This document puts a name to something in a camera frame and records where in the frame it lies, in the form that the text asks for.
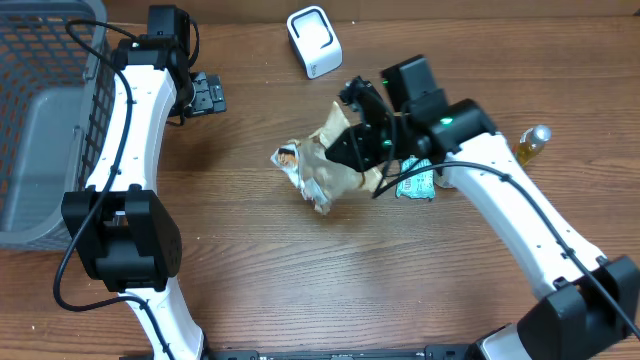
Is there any grey plastic mesh basket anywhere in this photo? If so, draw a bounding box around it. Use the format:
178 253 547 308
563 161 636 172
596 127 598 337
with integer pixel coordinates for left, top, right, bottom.
1 0 114 251

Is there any green lid white jar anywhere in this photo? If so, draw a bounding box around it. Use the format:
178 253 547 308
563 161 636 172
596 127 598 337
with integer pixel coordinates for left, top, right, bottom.
434 172 454 189

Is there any teal wet wipes pack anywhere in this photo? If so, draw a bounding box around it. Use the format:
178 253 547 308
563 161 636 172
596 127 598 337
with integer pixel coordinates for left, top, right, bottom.
395 156 436 201

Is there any brown nut snack bag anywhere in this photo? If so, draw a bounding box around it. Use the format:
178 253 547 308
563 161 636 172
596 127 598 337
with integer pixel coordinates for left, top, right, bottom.
271 102 382 215

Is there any yellow dish soap bottle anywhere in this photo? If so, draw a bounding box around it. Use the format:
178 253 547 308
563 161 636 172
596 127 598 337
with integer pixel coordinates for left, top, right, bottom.
513 125 552 167

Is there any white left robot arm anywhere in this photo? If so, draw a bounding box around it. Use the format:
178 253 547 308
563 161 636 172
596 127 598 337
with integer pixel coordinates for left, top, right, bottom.
53 5 226 359

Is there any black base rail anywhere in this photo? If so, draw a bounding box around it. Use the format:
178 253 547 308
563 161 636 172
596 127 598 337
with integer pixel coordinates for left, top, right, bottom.
201 344 486 360

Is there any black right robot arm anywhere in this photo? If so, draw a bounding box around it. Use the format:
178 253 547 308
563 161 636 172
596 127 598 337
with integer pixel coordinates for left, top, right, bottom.
325 55 639 359

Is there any white barcode scanner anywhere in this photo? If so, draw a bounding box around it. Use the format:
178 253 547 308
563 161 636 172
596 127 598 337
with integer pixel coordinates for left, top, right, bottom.
286 5 343 79

